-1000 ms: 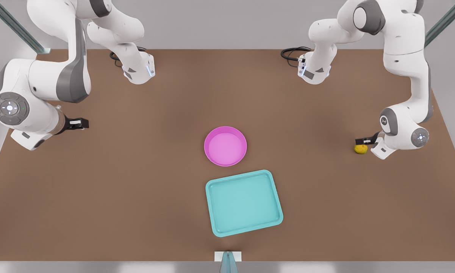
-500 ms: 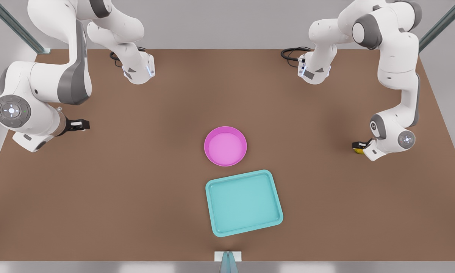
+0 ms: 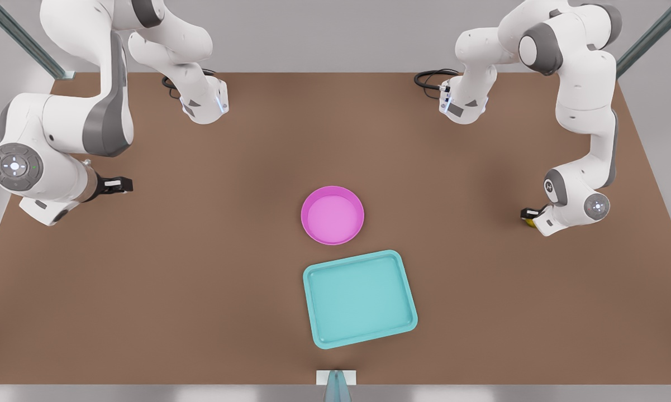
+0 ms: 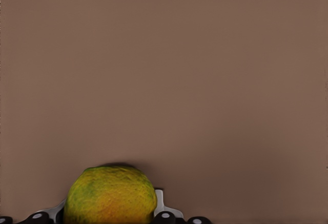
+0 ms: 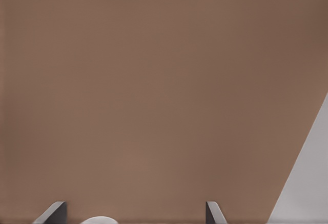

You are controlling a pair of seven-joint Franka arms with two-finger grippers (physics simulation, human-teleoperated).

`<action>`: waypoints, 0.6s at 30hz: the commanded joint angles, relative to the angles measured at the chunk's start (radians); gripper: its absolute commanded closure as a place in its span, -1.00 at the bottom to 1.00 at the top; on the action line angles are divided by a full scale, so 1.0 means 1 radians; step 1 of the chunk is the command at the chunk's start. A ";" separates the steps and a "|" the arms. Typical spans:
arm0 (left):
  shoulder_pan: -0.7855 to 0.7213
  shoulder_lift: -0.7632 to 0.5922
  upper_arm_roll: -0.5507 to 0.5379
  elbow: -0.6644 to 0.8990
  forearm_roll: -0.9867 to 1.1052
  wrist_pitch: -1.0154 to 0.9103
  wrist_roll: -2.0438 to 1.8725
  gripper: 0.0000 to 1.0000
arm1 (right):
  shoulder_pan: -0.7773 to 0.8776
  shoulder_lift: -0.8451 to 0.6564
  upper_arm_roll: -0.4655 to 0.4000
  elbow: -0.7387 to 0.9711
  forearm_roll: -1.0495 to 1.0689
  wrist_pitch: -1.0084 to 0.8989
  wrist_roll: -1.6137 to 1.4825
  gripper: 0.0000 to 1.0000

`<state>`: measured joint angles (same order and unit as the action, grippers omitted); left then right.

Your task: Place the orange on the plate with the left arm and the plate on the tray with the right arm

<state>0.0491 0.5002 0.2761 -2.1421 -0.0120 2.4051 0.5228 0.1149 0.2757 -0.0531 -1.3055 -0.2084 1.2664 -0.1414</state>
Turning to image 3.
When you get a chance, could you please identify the teal rectangular tray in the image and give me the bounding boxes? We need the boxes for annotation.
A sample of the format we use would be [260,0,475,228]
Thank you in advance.
[303,250,418,350]

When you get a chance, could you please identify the pink round plate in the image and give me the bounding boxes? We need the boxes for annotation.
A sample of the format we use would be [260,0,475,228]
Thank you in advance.
[301,186,365,246]

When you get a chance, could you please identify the black cable loop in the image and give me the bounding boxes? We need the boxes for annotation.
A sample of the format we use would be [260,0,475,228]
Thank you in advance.
[161,69,217,101]
[414,69,462,100]

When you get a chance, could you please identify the silver frame post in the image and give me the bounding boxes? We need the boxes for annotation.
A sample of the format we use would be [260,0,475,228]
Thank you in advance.
[616,0,671,78]
[316,370,357,402]
[0,0,75,80]

